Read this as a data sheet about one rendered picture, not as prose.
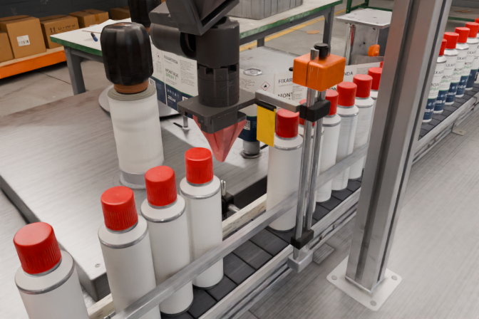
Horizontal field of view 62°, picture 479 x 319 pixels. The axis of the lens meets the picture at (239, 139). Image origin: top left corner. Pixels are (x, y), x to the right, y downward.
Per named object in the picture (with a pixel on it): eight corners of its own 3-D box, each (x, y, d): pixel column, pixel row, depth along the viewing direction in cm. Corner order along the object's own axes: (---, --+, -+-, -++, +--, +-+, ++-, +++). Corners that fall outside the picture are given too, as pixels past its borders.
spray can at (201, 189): (207, 256, 61) (200, 138, 51) (231, 275, 58) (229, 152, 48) (179, 275, 58) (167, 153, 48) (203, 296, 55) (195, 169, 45)
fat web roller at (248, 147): (250, 146, 90) (251, 65, 81) (266, 153, 88) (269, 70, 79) (236, 153, 88) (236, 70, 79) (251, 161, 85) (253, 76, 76)
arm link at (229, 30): (219, 22, 47) (248, 14, 51) (177, 14, 51) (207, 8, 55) (221, 78, 50) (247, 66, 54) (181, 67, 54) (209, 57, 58)
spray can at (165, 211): (177, 278, 57) (165, 155, 47) (201, 300, 54) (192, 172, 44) (146, 300, 54) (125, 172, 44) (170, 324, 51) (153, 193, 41)
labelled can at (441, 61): (414, 113, 106) (432, 35, 96) (434, 119, 102) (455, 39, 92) (405, 119, 102) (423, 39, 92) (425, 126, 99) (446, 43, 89)
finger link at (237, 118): (181, 164, 60) (176, 105, 55) (216, 147, 64) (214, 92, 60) (212, 181, 56) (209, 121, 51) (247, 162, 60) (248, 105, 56)
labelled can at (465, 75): (447, 90, 120) (465, 20, 110) (465, 95, 116) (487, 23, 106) (440, 95, 116) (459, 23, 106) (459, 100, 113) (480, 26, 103)
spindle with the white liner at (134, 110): (150, 159, 85) (131, 16, 71) (175, 176, 80) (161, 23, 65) (112, 176, 80) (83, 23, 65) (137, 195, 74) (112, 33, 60)
